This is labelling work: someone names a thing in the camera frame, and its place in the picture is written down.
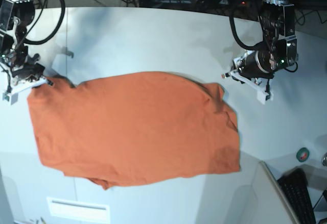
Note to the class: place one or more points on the black keyboard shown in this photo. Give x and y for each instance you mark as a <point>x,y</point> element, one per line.
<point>294,187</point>

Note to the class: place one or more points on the white label plate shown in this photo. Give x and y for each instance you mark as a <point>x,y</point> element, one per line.
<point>80,211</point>

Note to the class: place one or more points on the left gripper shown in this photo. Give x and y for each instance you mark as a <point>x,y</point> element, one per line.
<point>252,68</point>

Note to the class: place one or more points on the green tape roll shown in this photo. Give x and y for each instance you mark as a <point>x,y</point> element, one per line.
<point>303,154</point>

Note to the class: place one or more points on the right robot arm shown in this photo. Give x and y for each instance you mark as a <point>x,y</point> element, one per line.
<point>16,16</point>

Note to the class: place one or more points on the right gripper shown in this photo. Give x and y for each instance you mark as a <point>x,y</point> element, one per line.
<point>22,74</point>

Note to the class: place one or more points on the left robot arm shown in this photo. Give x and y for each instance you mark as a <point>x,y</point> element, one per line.
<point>277,51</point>

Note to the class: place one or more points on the orange t-shirt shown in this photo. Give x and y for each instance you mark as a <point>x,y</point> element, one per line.
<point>135,129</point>

